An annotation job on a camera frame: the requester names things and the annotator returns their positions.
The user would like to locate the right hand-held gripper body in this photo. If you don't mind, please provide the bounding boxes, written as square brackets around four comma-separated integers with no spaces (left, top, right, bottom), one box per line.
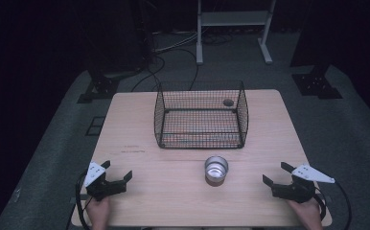
[270,163,335,204]

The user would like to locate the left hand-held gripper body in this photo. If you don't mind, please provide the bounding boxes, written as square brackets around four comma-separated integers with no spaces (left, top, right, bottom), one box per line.
[82,161,128,202]

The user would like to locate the person's left hand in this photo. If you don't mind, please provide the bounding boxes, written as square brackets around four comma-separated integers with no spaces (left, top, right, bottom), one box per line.
[86,195,111,230]

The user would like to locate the person's right hand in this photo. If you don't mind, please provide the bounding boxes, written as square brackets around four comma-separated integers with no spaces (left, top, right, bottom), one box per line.
[287,197,324,230]

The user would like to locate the open metal can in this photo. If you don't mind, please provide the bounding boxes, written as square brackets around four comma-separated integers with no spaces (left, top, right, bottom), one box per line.
[204,155,229,188]

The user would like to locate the black stand base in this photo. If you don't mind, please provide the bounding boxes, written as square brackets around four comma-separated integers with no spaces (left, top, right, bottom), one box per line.
[77,71,121,104]
[291,65,343,100]

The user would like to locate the dark equipment cabinet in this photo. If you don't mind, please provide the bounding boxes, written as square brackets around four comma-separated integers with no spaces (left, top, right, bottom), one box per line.
[137,0,157,66]

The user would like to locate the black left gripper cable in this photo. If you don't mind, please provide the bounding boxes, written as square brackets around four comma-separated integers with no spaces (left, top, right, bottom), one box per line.
[75,172,93,230]

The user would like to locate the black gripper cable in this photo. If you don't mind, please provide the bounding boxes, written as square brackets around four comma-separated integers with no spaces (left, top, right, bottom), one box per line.
[312,180,353,230]
[75,172,93,230]

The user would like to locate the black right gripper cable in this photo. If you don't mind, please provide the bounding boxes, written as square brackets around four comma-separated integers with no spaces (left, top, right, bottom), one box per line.
[312,180,353,230]

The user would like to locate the black wire mesh basket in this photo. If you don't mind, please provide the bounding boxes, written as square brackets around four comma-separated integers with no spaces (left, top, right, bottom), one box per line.
[153,80,249,150]

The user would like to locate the black floor cable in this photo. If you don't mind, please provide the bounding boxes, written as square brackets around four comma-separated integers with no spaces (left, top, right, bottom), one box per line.
[155,47,200,91]
[129,56,167,93]

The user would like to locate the white floor cables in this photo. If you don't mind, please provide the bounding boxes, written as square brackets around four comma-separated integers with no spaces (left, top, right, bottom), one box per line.
[153,31,200,54]

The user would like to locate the white metal stand frame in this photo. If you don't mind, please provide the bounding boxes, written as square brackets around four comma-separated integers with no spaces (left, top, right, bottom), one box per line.
[196,0,277,66]

